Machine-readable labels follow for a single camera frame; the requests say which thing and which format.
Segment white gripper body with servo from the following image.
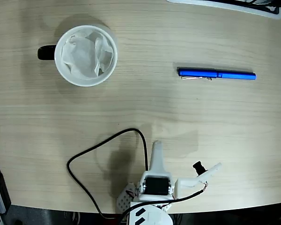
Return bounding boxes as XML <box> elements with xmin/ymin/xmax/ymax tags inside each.
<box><xmin>134</xmin><ymin>171</ymin><xmax>176</xmax><ymax>201</ymax></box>

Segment blue pen with metal clip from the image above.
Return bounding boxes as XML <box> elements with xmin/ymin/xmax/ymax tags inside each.
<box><xmin>177</xmin><ymin>67</ymin><xmax>257</xmax><ymax>82</ymax></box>

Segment crumpled white tissue paper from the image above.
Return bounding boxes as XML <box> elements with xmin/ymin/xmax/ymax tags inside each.
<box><xmin>60</xmin><ymin>30</ymin><xmax>114</xmax><ymax>79</ymax></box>

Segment white monitor stand base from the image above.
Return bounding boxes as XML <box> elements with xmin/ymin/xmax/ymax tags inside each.
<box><xmin>166</xmin><ymin>0</ymin><xmax>281</xmax><ymax>21</ymax></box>

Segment white camera mount with lens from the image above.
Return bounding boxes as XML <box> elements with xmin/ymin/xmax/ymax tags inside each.
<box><xmin>175</xmin><ymin>160</ymin><xmax>223</xmax><ymax>200</ymax></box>

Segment black camera cable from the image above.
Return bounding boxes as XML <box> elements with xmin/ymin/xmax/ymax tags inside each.
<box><xmin>66</xmin><ymin>127</ymin><xmax>208</xmax><ymax>225</ymax></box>

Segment white mug with black handle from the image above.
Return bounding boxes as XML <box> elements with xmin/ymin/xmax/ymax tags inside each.
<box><xmin>37</xmin><ymin>24</ymin><xmax>118</xmax><ymax>88</ymax></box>

